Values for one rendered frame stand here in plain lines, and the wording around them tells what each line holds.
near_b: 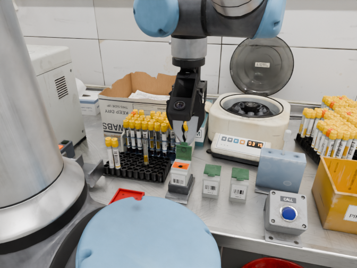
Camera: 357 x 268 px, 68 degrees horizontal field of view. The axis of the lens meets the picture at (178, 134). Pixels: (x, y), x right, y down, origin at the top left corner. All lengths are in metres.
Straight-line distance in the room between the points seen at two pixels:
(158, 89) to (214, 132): 0.38
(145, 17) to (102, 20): 0.79
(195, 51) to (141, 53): 0.64
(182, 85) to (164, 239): 0.38
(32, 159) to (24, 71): 0.07
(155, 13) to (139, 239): 0.32
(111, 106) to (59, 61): 0.20
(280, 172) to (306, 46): 0.57
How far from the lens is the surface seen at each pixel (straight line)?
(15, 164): 0.23
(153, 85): 1.11
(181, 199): 0.64
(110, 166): 0.73
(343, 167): 0.73
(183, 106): 0.51
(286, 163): 0.67
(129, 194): 0.68
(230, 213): 0.63
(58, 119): 0.83
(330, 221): 0.65
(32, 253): 0.27
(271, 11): 0.40
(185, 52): 0.55
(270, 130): 0.79
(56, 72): 0.82
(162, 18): 0.43
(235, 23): 0.39
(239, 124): 0.79
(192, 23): 0.43
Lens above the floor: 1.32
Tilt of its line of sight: 28 degrees down
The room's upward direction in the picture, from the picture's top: straight up
